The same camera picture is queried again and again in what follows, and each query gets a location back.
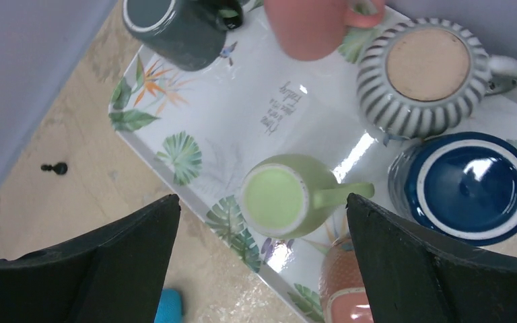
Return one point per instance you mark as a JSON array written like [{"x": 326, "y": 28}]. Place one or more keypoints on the light green mug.
[{"x": 288, "y": 196}]

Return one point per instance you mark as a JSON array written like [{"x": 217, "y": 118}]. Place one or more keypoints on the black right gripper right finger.
[{"x": 415, "y": 274}]

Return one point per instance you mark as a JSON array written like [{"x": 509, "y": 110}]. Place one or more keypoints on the textured salmon mug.
[{"x": 343, "y": 295}]

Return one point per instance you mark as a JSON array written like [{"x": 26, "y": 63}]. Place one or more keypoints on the striped grey white mug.
[{"x": 422, "y": 77}]

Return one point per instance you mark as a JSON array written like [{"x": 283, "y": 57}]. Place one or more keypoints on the black chess pawn far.
[{"x": 60, "y": 168}]

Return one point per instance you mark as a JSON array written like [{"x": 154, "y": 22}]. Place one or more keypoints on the plain pink mug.
[{"x": 311, "y": 30}]

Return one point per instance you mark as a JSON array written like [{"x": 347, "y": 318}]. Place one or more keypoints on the navy blue mug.
[{"x": 462, "y": 185}]

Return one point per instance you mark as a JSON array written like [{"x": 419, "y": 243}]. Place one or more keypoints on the floral white serving tray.
[{"x": 201, "y": 132}]

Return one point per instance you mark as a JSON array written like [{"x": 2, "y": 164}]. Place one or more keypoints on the dark grey mug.
[{"x": 188, "y": 33}]

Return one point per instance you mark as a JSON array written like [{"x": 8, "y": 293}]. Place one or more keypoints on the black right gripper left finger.
[{"x": 111, "y": 274}]

